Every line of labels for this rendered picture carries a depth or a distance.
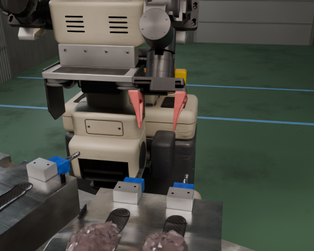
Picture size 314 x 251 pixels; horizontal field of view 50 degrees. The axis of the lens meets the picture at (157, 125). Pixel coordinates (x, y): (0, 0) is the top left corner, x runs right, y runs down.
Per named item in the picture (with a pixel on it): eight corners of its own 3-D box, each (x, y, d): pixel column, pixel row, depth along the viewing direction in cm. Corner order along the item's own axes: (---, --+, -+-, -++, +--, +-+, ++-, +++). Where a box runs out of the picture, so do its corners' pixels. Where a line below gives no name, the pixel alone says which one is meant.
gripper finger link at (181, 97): (184, 130, 64) (186, 80, 65) (146, 128, 65) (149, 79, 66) (185, 131, 71) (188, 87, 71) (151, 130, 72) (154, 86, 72)
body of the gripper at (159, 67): (183, 87, 65) (185, 49, 65) (130, 85, 66) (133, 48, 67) (185, 92, 71) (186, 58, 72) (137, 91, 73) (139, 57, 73)
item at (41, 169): (72, 160, 82) (70, 140, 80) (88, 165, 80) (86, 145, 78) (29, 187, 72) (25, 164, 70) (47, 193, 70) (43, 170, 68)
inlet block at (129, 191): (131, 179, 81) (130, 159, 79) (151, 181, 80) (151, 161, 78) (113, 212, 69) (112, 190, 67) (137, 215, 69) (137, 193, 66)
